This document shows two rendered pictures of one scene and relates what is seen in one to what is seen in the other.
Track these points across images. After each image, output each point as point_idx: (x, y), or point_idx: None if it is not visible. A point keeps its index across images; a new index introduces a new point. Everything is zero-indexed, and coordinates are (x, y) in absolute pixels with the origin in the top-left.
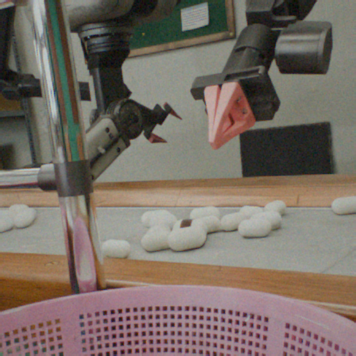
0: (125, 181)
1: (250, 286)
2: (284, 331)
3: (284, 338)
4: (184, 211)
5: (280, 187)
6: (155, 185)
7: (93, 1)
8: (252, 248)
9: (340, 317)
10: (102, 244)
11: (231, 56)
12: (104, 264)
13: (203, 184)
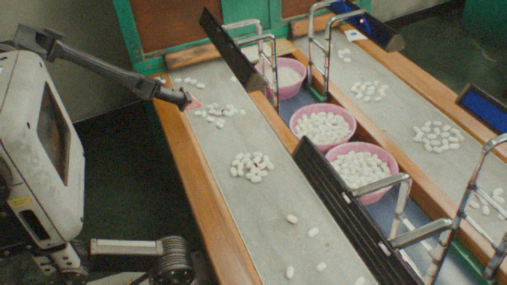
0: (181, 173)
1: None
2: None
3: None
4: (201, 135)
5: (182, 117)
6: (188, 151)
7: (84, 159)
8: (222, 102)
9: None
10: (238, 124)
11: (175, 91)
12: (256, 96)
13: (184, 137)
